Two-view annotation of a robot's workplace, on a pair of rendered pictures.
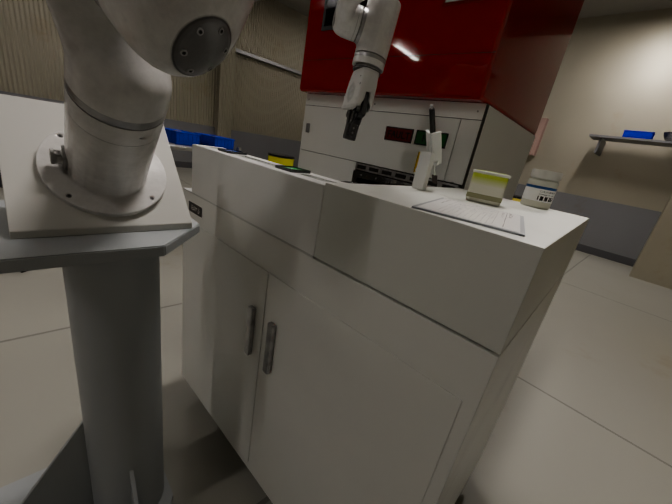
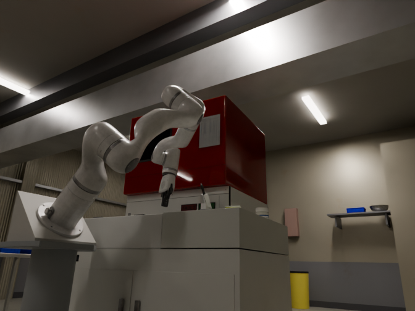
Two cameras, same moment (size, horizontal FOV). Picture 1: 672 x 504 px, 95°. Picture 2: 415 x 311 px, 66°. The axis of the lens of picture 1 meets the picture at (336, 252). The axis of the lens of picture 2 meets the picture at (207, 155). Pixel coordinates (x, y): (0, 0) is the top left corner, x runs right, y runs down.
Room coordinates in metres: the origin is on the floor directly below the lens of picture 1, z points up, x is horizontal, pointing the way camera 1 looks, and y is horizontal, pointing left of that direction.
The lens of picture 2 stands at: (-0.81, 0.10, 0.76)
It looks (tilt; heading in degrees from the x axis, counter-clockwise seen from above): 19 degrees up; 350
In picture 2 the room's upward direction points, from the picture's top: 2 degrees clockwise
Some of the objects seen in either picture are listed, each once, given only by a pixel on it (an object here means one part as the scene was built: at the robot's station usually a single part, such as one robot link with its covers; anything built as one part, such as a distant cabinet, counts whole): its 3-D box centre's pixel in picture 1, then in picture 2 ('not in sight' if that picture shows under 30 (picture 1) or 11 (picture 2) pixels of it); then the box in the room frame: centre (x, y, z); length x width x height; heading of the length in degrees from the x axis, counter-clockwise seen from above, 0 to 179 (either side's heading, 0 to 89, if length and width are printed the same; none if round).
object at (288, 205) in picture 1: (257, 189); (120, 232); (0.77, 0.22, 0.89); 0.55 x 0.09 x 0.14; 50
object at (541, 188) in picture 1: (540, 189); (262, 216); (0.86, -0.50, 1.01); 0.07 x 0.07 x 0.10
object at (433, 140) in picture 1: (429, 160); (205, 207); (0.77, -0.18, 1.03); 0.06 x 0.04 x 0.13; 140
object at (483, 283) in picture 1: (470, 234); (232, 236); (0.69, -0.29, 0.89); 0.62 x 0.35 x 0.14; 140
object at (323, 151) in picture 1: (368, 152); (172, 221); (1.31, -0.06, 1.02); 0.81 x 0.03 x 0.40; 50
